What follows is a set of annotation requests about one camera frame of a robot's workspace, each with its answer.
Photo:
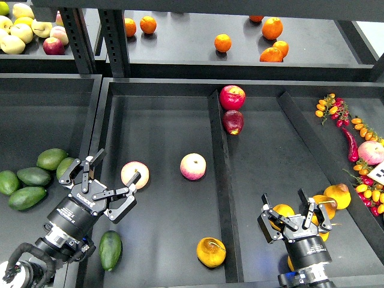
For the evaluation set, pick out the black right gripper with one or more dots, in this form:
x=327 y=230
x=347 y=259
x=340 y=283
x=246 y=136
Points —
x=300 y=232

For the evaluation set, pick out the black tray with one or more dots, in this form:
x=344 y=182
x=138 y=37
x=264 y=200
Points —
x=39 y=112
x=282 y=148

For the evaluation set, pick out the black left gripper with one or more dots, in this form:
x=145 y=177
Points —
x=88 y=200

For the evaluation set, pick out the pink apple centre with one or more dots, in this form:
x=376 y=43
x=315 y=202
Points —
x=193 y=166

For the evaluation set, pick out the cherry tomato bunch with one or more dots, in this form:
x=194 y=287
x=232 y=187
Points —
x=370 y=191
x=334 y=108

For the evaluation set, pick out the middle orange tomato bunch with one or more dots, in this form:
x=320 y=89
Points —
x=365 y=131

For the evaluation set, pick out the black shelf upright left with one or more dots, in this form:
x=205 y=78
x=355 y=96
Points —
x=75 y=26

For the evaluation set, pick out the pale yellow apple with stem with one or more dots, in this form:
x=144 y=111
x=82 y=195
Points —
x=41 y=29

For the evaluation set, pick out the black shelf upright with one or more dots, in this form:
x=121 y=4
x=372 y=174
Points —
x=113 y=31
x=75 y=26

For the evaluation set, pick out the yellow pear under gripper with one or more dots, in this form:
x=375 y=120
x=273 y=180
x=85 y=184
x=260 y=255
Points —
x=284 y=210

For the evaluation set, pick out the yellow pear bottom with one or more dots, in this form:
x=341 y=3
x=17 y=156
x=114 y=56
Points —
x=290 y=265

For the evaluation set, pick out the black left tray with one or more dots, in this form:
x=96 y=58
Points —
x=39 y=112

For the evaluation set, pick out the red apple on shelf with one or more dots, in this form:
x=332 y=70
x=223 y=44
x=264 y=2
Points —
x=53 y=46

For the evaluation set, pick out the black shelf upright right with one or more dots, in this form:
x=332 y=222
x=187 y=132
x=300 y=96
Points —
x=113 y=31

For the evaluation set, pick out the avocado far left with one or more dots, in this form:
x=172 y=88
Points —
x=9 y=182

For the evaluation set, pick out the orange on shelf left edge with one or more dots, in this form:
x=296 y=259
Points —
x=130 y=27

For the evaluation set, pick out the black middle tray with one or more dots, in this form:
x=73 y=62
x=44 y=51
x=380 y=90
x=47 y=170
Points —
x=282 y=148

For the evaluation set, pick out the yellow pear with brown stem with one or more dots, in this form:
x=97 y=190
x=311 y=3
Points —
x=328 y=203

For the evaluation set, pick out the white label card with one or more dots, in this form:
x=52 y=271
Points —
x=377 y=174

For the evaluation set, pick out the pink apple left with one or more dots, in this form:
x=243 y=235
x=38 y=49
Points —
x=130 y=168

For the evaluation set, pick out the lower cherry tomato bunch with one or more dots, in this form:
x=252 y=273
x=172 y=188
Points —
x=370 y=191

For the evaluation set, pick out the green avocado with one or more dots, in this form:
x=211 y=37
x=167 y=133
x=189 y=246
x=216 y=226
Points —
x=110 y=249

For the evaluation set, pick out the pale yellow apple front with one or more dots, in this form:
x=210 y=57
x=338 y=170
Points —
x=12 y=45

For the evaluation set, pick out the peach on shelf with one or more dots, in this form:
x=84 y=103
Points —
x=60 y=33

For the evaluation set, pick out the avocado right of pile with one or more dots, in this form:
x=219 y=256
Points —
x=63 y=166

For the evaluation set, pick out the dark red apple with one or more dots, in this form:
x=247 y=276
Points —
x=233 y=122

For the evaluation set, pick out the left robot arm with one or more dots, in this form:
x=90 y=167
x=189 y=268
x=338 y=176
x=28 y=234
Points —
x=34 y=265

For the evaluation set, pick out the pale yellow apple middle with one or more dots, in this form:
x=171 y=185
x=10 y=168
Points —
x=22 y=31

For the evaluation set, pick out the red chili pepper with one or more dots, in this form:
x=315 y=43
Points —
x=352 y=146

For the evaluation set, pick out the avocado centre of pile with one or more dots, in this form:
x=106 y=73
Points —
x=34 y=176

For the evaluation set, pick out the bright red apple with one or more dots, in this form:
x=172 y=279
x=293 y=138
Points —
x=232 y=97

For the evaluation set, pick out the pink apple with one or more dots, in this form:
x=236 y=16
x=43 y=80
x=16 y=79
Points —
x=130 y=168
x=193 y=166

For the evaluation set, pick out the pink apple right tray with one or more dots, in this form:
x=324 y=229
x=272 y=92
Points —
x=371 y=152

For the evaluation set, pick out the orange on shelf front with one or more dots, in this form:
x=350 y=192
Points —
x=271 y=54

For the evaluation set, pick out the upper cherry tomato bunch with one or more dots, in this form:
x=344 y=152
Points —
x=334 y=108

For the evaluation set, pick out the orange behind front orange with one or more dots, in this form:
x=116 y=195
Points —
x=282 y=46

